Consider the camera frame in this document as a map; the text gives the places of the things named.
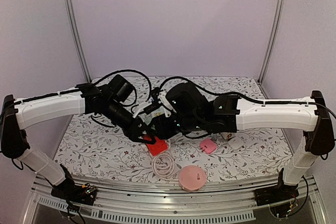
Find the floral patterned table mat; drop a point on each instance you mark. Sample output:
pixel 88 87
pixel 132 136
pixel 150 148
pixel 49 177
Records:
pixel 92 148

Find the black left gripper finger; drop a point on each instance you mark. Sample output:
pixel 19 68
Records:
pixel 146 138
pixel 143 128

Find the red cube socket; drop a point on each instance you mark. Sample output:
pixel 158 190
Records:
pixel 158 147

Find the pink plug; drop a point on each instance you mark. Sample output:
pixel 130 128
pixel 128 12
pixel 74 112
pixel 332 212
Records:
pixel 208 146

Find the white plug adapter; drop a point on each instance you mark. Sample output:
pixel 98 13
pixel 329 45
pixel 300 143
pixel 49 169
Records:
pixel 235 142

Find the white multicolour power strip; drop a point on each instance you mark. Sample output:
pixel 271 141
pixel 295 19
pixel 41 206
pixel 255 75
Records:
pixel 152 113

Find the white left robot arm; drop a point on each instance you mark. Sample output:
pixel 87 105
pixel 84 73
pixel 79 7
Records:
pixel 45 136

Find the aluminium front rail frame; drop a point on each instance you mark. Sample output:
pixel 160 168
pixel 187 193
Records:
pixel 131 202

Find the round pink socket base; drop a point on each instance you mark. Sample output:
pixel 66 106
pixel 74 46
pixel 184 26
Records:
pixel 192 178

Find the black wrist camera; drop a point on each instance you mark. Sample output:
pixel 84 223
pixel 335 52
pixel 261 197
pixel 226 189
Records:
pixel 146 107
pixel 164 105

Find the white cube adapter red print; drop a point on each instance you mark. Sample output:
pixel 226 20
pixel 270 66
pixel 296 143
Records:
pixel 227 136

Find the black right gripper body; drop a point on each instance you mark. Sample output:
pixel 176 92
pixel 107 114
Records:
pixel 159 126

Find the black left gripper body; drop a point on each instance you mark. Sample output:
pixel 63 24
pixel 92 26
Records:
pixel 112 113

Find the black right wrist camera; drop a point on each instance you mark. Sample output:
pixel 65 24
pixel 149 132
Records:
pixel 164 105

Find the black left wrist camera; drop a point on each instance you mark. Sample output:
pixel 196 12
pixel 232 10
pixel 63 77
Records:
pixel 146 107

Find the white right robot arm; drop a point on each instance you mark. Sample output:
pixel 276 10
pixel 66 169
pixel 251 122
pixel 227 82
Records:
pixel 308 114

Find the aluminium left corner post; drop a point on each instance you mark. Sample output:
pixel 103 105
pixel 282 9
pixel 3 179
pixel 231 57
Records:
pixel 77 40

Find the aluminium corner post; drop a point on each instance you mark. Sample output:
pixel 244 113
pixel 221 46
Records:
pixel 77 40
pixel 271 41

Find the aluminium right corner post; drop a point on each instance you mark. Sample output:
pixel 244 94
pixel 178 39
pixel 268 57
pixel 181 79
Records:
pixel 271 41

